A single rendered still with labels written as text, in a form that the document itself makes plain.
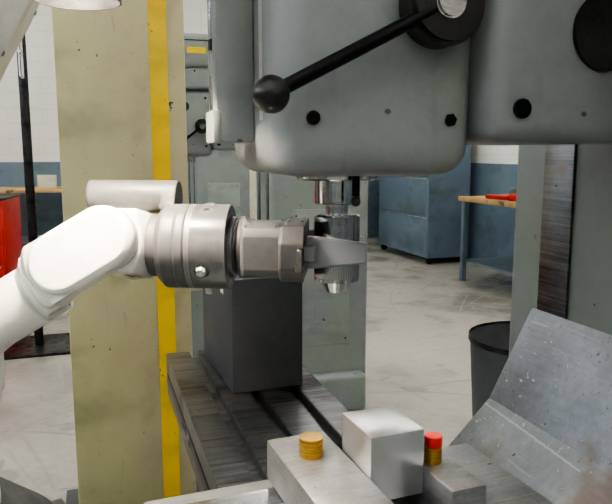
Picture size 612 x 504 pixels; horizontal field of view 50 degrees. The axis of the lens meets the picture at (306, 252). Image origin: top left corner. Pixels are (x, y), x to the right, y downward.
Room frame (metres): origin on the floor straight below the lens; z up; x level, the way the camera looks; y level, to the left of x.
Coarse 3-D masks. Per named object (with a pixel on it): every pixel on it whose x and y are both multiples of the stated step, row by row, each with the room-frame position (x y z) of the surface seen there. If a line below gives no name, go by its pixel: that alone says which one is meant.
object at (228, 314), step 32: (256, 288) 1.03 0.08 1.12; (288, 288) 1.05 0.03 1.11; (224, 320) 1.06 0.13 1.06; (256, 320) 1.03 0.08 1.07; (288, 320) 1.05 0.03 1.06; (224, 352) 1.06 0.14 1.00; (256, 352) 1.03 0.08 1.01; (288, 352) 1.05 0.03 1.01; (256, 384) 1.03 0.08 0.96; (288, 384) 1.05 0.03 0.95
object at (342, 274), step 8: (320, 232) 0.66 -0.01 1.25; (328, 232) 0.66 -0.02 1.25; (336, 232) 0.66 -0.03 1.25; (344, 232) 0.66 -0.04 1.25; (352, 232) 0.66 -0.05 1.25; (352, 240) 0.66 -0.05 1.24; (320, 272) 0.66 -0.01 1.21; (328, 272) 0.66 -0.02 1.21; (336, 272) 0.66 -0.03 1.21; (344, 272) 0.66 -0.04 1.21; (352, 272) 0.66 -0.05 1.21; (320, 280) 0.66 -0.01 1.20; (328, 280) 0.66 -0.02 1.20; (336, 280) 0.66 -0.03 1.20; (344, 280) 0.66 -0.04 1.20; (352, 280) 0.66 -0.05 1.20
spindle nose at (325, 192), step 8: (320, 184) 0.66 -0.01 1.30; (328, 184) 0.66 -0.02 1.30; (336, 184) 0.66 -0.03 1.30; (344, 184) 0.66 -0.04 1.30; (360, 184) 0.68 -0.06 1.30; (320, 192) 0.66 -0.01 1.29; (328, 192) 0.66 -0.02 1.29; (336, 192) 0.66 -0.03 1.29; (344, 192) 0.66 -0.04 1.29; (320, 200) 0.66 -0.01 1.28; (328, 200) 0.66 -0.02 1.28; (336, 200) 0.66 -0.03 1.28; (344, 200) 0.66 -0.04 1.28
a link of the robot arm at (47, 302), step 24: (96, 216) 0.64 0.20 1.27; (120, 216) 0.64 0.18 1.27; (48, 240) 0.64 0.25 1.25; (72, 240) 0.64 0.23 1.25; (96, 240) 0.64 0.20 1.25; (120, 240) 0.64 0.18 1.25; (24, 264) 0.64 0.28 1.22; (48, 264) 0.63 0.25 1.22; (72, 264) 0.63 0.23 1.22; (96, 264) 0.63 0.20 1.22; (120, 264) 0.64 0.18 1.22; (24, 288) 0.65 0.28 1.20; (48, 288) 0.63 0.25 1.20; (72, 288) 0.63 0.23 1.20; (48, 312) 0.65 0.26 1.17
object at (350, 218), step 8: (320, 216) 0.67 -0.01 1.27; (328, 216) 0.66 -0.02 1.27; (336, 216) 0.66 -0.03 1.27; (344, 216) 0.66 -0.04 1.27; (352, 216) 0.66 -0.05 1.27; (320, 224) 0.66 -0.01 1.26; (328, 224) 0.66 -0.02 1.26; (336, 224) 0.66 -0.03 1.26; (344, 224) 0.66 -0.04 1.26; (352, 224) 0.66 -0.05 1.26
